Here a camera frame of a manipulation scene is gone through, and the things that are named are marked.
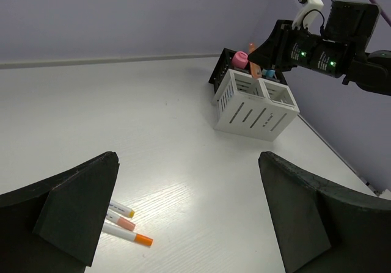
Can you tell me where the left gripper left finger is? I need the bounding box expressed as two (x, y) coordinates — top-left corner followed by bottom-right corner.
(1, 151), (120, 272)

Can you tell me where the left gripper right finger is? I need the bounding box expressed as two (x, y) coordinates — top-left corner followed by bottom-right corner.
(258, 151), (390, 272)

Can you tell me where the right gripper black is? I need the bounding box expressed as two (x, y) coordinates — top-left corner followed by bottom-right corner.
(248, 20), (327, 71)

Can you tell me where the blue highlighter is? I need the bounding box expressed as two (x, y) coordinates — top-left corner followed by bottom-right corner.
(265, 70), (275, 78)

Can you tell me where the orange correction tape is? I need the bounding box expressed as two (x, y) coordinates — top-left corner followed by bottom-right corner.
(249, 43), (262, 79)

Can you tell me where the pink glue stick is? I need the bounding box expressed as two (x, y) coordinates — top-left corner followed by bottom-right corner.
(232, 51), (248, 70)

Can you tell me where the yellow tip marker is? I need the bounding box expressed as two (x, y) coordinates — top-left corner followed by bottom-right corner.
(109, 200), (134, 218)

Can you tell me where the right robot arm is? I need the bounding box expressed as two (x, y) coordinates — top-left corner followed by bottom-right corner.
(249, 1), (390, 95)

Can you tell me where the black and white organizer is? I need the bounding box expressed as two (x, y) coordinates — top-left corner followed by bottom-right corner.
(209, 48), (299, 142)

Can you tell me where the pink tip marker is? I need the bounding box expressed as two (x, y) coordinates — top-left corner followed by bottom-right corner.
(106, 210), (135, 231)

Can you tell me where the orange tip marker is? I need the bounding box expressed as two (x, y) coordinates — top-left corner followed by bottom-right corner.
(102, 222), (153, 247)

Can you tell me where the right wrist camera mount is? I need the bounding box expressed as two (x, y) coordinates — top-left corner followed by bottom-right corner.
(291, 0), (324, 29)

